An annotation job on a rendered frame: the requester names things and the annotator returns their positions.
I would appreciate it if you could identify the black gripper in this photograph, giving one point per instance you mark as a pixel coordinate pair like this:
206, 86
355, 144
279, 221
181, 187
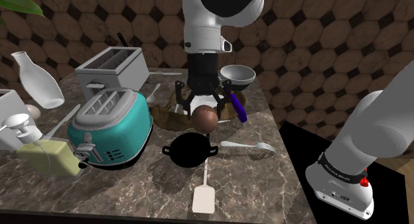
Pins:
203, 71

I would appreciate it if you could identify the brown crumpled cloth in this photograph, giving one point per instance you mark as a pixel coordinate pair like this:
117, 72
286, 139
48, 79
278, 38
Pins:
168, 118

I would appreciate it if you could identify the white bottle vase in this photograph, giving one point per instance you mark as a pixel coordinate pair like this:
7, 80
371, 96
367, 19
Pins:
38, 84

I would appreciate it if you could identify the brown ball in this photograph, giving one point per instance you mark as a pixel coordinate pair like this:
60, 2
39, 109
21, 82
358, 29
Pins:
204, 120

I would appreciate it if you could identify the grey bowl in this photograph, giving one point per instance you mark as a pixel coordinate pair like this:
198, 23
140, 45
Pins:
237, 74

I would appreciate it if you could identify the white fork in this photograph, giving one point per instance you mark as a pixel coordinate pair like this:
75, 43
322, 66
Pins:
239, 145

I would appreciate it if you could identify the white toaster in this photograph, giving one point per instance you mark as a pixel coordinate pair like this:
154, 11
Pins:
129, 70

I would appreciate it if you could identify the white spoon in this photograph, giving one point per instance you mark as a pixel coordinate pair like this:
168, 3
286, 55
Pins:
150, 98

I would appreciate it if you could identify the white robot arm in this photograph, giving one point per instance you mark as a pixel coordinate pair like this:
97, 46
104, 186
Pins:
372, 129

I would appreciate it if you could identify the yellow-green soap dispenser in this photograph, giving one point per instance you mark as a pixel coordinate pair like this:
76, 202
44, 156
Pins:
48, 157

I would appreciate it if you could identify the teal toaster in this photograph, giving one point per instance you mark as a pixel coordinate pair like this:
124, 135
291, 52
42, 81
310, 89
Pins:
126, 133

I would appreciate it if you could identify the pale brown egg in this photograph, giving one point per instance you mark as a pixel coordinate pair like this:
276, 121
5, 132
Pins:
34, 112

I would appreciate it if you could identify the black robot stand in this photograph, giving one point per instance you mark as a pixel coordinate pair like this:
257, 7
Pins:
297, 158

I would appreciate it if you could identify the white knife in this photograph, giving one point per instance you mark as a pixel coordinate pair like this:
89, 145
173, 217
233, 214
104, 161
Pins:
66, 118

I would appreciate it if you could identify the white box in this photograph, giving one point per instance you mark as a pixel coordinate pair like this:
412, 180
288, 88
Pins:
9, 103

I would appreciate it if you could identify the white spatula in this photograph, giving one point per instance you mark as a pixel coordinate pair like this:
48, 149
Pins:
203, 197

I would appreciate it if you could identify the green plant leaf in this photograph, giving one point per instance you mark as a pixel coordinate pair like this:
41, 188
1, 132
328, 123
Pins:
19, 2

